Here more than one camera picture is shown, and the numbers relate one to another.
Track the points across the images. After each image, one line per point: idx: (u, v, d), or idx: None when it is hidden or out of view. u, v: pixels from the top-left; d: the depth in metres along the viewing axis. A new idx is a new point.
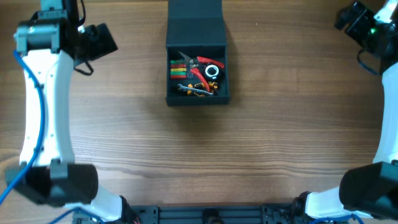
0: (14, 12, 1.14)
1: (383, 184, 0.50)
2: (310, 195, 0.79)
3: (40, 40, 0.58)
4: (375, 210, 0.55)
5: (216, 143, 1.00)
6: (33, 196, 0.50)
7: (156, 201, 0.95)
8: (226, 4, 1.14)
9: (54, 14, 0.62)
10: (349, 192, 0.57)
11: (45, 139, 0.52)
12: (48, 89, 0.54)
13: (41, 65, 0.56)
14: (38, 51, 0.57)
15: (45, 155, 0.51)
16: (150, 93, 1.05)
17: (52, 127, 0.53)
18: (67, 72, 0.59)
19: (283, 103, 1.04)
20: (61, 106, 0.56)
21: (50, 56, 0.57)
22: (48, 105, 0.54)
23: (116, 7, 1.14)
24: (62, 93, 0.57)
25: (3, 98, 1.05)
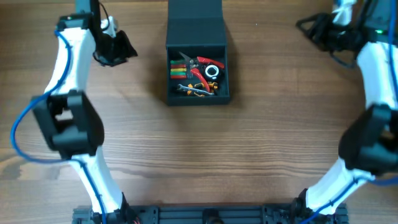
0: (15, 13, 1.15)
1: (375, 123, 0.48)
2: (309, 189, 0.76)
3: (71, 24, 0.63)
4: (377, 160, 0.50)
5: (216, 144, 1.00)
6: (47, 129, 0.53)
7: (156, 201, 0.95)
8: (226, 3, 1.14)
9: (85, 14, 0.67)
10: (347, 148, 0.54)
11: (67, 77, 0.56)
12: (77, 49, 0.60)
13: (72, 34, 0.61)
14: (71, 30, 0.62)
15: (66, 86, 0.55)
16: (150, 93, 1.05)
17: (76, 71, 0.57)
18: (89, 48, 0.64)
19: (283, 103, 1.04)
20: (84, 67, 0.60)
21: (80, 32, 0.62)
22: (74, 61, 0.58)
23: (115, 7, 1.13)
24: (84, 60, 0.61)
25: (3, 98, 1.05)
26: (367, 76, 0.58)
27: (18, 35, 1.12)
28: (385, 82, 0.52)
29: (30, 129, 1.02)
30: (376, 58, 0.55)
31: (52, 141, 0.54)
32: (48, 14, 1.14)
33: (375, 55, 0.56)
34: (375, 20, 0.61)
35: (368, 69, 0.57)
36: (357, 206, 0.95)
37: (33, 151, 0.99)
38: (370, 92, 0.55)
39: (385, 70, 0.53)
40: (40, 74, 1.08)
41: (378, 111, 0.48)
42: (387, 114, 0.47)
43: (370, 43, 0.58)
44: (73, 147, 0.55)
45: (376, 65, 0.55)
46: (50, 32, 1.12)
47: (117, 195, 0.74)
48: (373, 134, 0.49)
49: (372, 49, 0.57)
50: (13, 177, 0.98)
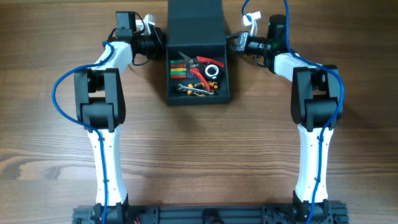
0: (14, 12, 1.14)
1: (300, 79, 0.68)
2: (299, 185, 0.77)
3: (117, 41, 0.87)
4: (318, 109, 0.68)
5: (216, 144, 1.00)
6: (83, 94, 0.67)
7: (156, 201, 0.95)
8: (225, 3, 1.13)
9: (125, 32, 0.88)
10: (295, 112, 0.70)
11: (107, 62, 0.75)
12: (117, 51, 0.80)
13: (117, 45, 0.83)
14: (115, 43, 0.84)
15: (104, 66, 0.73)
16: (150, 93, 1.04)
17: (114, 60, 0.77)
18: (127, 57, 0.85)
19: (283, 103, 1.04)
20: (120, 65, 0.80)
21: (122, 44, 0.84)
22: (114, 56, 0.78)
23: (115, 7, 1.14)
24: (121, 61, 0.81)
25: (2, 98, 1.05)
26: (286, 72, 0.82)
27: (18, 35, 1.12)
28: (297, 61, 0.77)
29: (30, 129, 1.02)
30: (285, 58, 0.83)
31: (81, 109, 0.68)
32: (48, 14, 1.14)
33: (284, 58, 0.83)
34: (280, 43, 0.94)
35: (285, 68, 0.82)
36: (357, 206, 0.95)
37: (33, 151, 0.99)
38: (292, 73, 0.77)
39: (292, 60, 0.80)
40: (40, 73, 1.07)
41: (301, 70, 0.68)
42: (308, 71, 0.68)
43: (277, 56, 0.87)
44: (96, 119, 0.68)
45: (287, 60, 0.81)
46: (50, 31, 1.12)
47: (122, 188, 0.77)
48: (305, 88, 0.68)
49: (280, 58, 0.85)
50: (13, 177, 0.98)
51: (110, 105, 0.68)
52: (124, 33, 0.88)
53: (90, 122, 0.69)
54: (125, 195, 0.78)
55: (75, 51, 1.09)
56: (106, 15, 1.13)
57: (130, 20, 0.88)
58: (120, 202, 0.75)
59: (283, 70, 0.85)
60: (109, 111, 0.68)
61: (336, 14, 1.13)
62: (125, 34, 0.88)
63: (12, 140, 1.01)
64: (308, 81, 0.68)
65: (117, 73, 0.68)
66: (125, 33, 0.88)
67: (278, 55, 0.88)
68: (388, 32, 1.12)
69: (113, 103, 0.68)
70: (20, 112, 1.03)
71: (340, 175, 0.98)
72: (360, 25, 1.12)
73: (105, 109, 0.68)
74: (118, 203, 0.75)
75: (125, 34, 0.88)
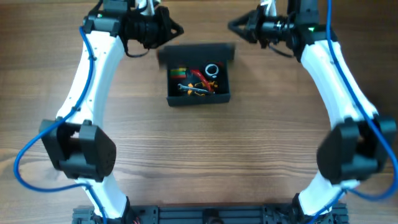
0: (15, 12, 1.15)
1: (344, 144, 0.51)
2: (301, 194, 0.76)
3: (101, 20, 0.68)
4: (359, 173, 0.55)
5: (216, 143, 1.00)
6: (56, 153, 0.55)
7: (156, 201, 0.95)
8: (225, 4, 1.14)
9: (117, 4, 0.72)
10: (328, 170, 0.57)
11: (84, 102, 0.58)
12: (99, 62, 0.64)
13: (100, 44, 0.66)
14: (99, 32, 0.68)
15: (79, 115, 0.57)
16: (150, 93, 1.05)
17: (92, 94, 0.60)
18: (115, 56, 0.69)
19: (283, 103, 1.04)
20: (106, 78, 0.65)
21: (109, 38, 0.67)
22: (97, 71, 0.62)
23: None
24: (107, 72, 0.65)
25: (2, 98, 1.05)
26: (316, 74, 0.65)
27: (17, 35, 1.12)
28: (338, 88, 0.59)
29: (30, 129, 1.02)
30: (321, 65, 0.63)
31: (60, 165, 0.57)
32: (48, 14, 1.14)
33: (320, 62, 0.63)
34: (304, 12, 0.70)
35: (318, 75, 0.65)
36: (358, 206, 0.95)
37: (33, 151, 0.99)
38: (330, 103, 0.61)
39: (332, 73, 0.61)
40: (40, 73, 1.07)
41: (346, 129, 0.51)
42: (357, 132, 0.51)
43: (308, 45, 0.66)
44: (79, 172, 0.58)
45: (324, 70, 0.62)
46: (50, 31, 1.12)
47: (121, 203, 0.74)
48: (349, 151, 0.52)
49: (313, 55, 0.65)
50: (13, 177, 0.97)
51: (91, 165, 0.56)
52: (115, 6, 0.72)
53: (71, 173, 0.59)
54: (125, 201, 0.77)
55: (75, 51, 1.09)
56: None
57: None
58: (119, 216, 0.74)
59: (312, 66, 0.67)
60: (90, 170, 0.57)
61: (334, 17, 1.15)
62: (116, 7, 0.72)
63: (11, 140, 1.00)
64: (354, 145, 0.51)
65: (95, 135, 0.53)
66: (117, 5, 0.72)
67: (316, 41, 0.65)
68: (386, 33, 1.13)
69: (96, 165, 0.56)
70: (20, 112, 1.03)
71: None
72: (359, 26, 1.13)
73: (87, 168, 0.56)
74: (118, 216, 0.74)
75: (117, 7, 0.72)
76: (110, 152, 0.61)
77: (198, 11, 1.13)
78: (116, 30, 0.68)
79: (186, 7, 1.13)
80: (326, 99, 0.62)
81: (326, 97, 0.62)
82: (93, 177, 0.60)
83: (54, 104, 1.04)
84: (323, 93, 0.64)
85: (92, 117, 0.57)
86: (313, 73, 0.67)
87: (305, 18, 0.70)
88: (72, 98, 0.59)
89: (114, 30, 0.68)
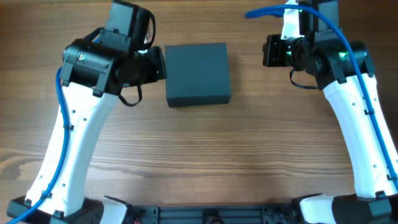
0: (14, 12, 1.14)
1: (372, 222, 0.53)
2: (302, 201, 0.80)
3: (86, 63, 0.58)
4: None
5: (216, 143, 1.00)
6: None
7: (156, 201, 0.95)
8: (226, 3, 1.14)
9: (117, 38, 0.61)
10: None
11: (55, 186, 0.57)
12: (76, 134, 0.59)
13: (78, 105, 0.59)
14: (78, 86, 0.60)
15: (49, 202, 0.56)
16: (150, 93, 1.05)
17: (66, 177, 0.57)
18: (106, 111, 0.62)
19: (283, 102, 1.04)
20: (85, 149, 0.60)
21: (91, 99, 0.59)
22: (71, 149, 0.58)
23: None
24: (87, 141, 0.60)
25: (2, 98, 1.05)
26: (341, 113, 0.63)
27: (17, 35, 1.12)
28: (372, 150, 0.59)
29: (30, 129, 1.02)
30: (352, 114, 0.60)
31: None
32: (48, 13, 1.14)
33: (352, 109, 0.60)
34: (323, 32, 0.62)
35: (342, 117, 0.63)
36: None
37: (33, 151, 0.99)
38: (356, 158, 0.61)
39: (364, 129, 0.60)
40: (39, 73, 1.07)
41: (377, 208, 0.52)
42: (384, 213, 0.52)
43: (339, 83, 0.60)
44: None
45: (357, 122, 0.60)
46: (50, 31, 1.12)
47: (118, 215, 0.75)
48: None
49: (344, 97, 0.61)
50: (13, 177, 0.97)
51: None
52: (114, 40, 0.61)
53: None
54: (124, 210, 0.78)
55: None
56: (106, 14, 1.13)
57: (130, 22, 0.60)
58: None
59: (336, 105, 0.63)
60: None
61: None
62: (115, 41, 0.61)
63: (12, 140, 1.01)
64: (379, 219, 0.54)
65: None
66: (117, 40, 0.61)
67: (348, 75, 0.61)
68: (387, 33, 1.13)
69: None
70: (20, 112, 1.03)
71: (339, 175, 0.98)
72: (359, 26, 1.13)
73: None
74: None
75: (117, 42, 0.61)
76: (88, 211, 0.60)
77: (198, 10, 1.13)
78: (102, 88, 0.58)
79: (186, 7, 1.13)
80: (351, 149, 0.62)
81: (352, 149, 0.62)
82: None
83: (53, 104, 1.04)
84: (345, 134, 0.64)
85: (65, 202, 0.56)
86: (336, 109, 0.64)
87: (325, 38, 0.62)
88: (43, 177, 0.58)
89: (100, 81, 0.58)
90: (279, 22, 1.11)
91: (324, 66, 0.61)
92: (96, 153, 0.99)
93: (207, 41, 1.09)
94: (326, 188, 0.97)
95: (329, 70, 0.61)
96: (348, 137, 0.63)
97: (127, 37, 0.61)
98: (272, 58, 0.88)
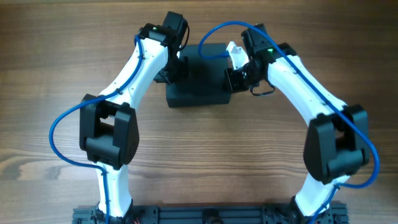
0: (15, 12, 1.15)
1: (323, 139, 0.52)
2: (297, 196, 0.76)
3: (153, 35, 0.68)
4: (348, 168, 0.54)
5: (216, 144, 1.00)
6: (87, 126, 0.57)
7: (156, 201, 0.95)
8: (226, 4, 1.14)
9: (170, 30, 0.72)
10: (313, 171, 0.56)
11: (125, 89, 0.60)
12: (147, 63, 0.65)
13: (150, 47, 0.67)
14: (152, 40, 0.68)
15: (120, 98, 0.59)
16: (150, 93, 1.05)
17: (135, 86, 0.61)
18: (162, 61, 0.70)
19: (283, 103, 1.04)
20: (147, 79, 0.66)
21: (158, 46, 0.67)
22: (142, 70, 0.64)
23: (116, 7, 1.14)
24: (149, 75, 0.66)
25: (3, 98, 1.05)
26: (283, 88, 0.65)
27: (18, 35, 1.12)
28: (306, 94, 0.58)
29: (30, 129, 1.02)
30: (285, 78, 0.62)
31: (85, 142, 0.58)
32: (48, 14, 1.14)
33: (284, 76, 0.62)
34: (260, 44, 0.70)
35: (283, 87, 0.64)
36: (358, 206, 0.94)
37: (33, 151, 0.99)
38: (301, 109, 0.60)
39: (298, 83, 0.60)
40: (40, 73, 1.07)
41: (321, 126, 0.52)
42: (328, 125, 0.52)
43: (271, 63, 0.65)
44: (101, 154, 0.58)
45: (290, 81, 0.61)
46: (50, 31, 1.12)
47: (125, 203, 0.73)
48: (328, 147, 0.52)
49: (277, 71, 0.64)
50: (13, 177, 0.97)
51: (116, 148, 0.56)
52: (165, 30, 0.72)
53: (94, 155, 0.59)
54: (128, 205, 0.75)
55: (75, 51, 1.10)
56: (106, 15, 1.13)
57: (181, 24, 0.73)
58: (121, 216, 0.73)
59: (278, 84, 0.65)
60: (112, 153, 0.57)
61: (334, 17, 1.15)
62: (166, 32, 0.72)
63: (12, 140, 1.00)
64: (332, 140, 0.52)
65: (130, 117, 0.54)
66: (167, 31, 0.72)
67: (277, 58, 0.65)
68: (387, 33, 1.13)
69: (120, 147, 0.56)
70: (20, 112, 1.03)
71: None
72: (358, 26, 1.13)
73: (109, 146, 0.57)
74: (120, 216, 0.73)
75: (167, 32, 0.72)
76: (134, 142, 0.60)
77: (198, 10, 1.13)
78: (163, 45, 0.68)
79: (185, 7, 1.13)
80: (300, 111, 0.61)
81: (298, 109, 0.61)
82: (111, 163, 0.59)
83: (53, 104, 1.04)
84: (293, 102, 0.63)
85: (131, 102, 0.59)
86: (278, 84, 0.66)
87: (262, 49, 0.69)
88: (117, 84, 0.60)
89: (165, 41, 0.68)
90: (279, 22, 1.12)
91: (262, 64, 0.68)
92: None
93: (206, 41, 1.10)
94: None
95: (265, 66, 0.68)
96: (293, 102, 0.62)
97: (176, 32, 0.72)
98: (234, 83, 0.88)
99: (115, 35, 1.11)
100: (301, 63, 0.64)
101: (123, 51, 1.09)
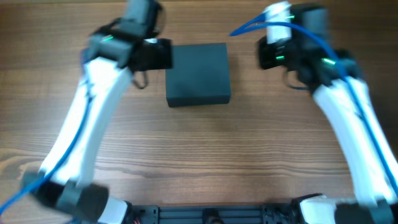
0: (15, 12, 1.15)
1: None
2: (304, 203, 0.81)
3: (107, 47, 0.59)
4: None
5: (216, 144, 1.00)
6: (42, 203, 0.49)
7: (156, 201, 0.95)
8: (226, 4, 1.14)
9: (134, 25, 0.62)
10: None
11: (73, 152, 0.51)
12: (97, 103, 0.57)
13: (101, 78, 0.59)
14: (104, 60, 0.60)
15: (64, 168, 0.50)
16: (150, 93, 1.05)
17: (84, 143, 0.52)
18: (119, 88, 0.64)
19: (283, 103, 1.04)
20: (100, 123, 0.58)
21: (112, 72, 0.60)
22: (92, 116, 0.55)
23: (116, 8, 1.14)
24: (104, 115, 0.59)
25: (3, 98, 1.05)
26: (336, 117, 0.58)
27: (18, 35, 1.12)
28: (367, 153, 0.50)
29: (30, 129, 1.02)
30: (344, 119, 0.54)
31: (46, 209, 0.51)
32: (48, 14, 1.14)
33: (344, 114, 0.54)
34: (310, 43, 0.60)
35: (337, 121, 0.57)
36: None
37: (33, 151, 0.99)
38: (354, 162, 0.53)
39: (356, 136, 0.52)
40: (40, 73, 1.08)
41: (377, 213, 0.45)
42: (388, 214, 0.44)
43: (327, 87, 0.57)
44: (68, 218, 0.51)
45: (350, 129, 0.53)
46: (50, 32, 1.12)
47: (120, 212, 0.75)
48: None
49: (335, 102, 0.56)
50: (13, 177, 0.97)
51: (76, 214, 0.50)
52: (130, 28, 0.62)
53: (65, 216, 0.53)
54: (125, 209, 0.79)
55: (75, 52, 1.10)
56: (106, 15, 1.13)
57: (147, 15, 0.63)
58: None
59: (333, 111, 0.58)
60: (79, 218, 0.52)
61: (334, 16, 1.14)
62: (131, 28, 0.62)
63: (12, 140, 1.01)
64: None
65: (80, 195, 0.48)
66: (132, 28, 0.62)
67: (333, 71, 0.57)
68: (387, 33, 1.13)
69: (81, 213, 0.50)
70: (20, 112, 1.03)
71: (340, 175, 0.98)
72: (359, 26, 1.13)
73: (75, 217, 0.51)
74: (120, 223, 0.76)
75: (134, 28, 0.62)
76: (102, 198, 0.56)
77: (198, 11, 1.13)
78: (122, 63, 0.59)
79: (186, 7, 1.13)
80: (351, 156, 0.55)
81: (351, 155, 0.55)
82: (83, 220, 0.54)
83: (54, 104, 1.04)
84: (342, 136, 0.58)
85: (80, 172, 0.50)
86: (332, 111, 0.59)
87: (311, 50, 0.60)
88: (60, 143, 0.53)
89: (122, 58, 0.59)
90: None
91: (313, 74, 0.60)
92: None
93: (206, 42, 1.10)
94: (328, 188, 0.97)
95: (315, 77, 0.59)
96: (346, 144, 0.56)
97: (144, 25, 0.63)
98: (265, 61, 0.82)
99: None
100: (367, 108, 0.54)
101: None
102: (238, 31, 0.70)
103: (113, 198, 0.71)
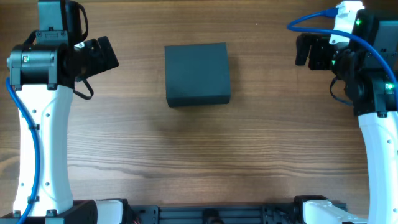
0: (13, 12, 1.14)
1: None
2: (306, 203, 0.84)
3: (34, 66, 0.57)
4: None
5: (216, 144, 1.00)
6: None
7: (156, 201, 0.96)
8: (226, 3, 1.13)
9: (54, 34, 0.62)
10: None
11: (40, 188, 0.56)
12: (44, 130, 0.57)
13: (37, 101, 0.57)
14: (33, 85, 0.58)
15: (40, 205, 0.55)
16: (150, 93, 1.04)
17: (48, 176, 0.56)
18: (65, 101, 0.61)
19: (283, 103, 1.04)
20: (58, 142, 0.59)
21: (46, 93, 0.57)
22: (45, 145, 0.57)
23: (115, 6, 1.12)
24: (60, 134, 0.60)
25: (2, 98, 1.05)
26: (369, 139, 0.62)
27: (17, 35, 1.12)
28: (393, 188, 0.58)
29: None
30: (383, 147, 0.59)
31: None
32: None
33: (385, 146, 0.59)
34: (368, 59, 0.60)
35: (370, 142, 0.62)
36: (357, 205, 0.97)
37: None
38: (375, 182, 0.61)
39: (388, 168, 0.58)
40: None
41: None
42: None
43: (377, 116, 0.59)
44: None
45: (385, 159, 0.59)
46: None
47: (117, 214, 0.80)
48: None
49: (381, 132, 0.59)
50: (13, 177, 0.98)
51: None
52: (52, 38, 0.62)
53: None
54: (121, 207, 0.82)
55: None
56: (104, 14, 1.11)
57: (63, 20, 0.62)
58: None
59: (367, 132, 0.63)
60: None
61: None
62: (53, 38, 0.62)
63: (12, 140, 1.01)
64: None
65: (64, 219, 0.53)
66: (55, 37, 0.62)
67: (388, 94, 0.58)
68: None
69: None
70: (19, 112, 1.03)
71: (339, 175, 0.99)
72: None
73: None
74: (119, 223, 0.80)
75: (55, 38, 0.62)
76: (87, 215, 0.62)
77: (198, 11, 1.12)
78: (55, 80, 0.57)
79: (186, 7, 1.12)
80: (371, 174, 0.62)
81: (372, 173, 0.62)
82: None
83: None
84: (367, 153, 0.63)
85: (54, 196, 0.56)
86: (364, 129, 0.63)
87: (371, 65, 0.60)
88: (24, 185, 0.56)
89: (51, 75, 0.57)
90: (280, 22, 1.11)
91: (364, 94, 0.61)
92: (96, 153, 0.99)
93: (206, 42, 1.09)
94: (327, 188, 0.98)
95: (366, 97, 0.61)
96: (371, 162, 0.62)
97: (64, 31, 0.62)
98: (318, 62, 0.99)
99: (115, 35, 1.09)
100: None
101: (122, 51, 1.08)
102: (308, 29, 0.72)
103: (105, 205, 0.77)
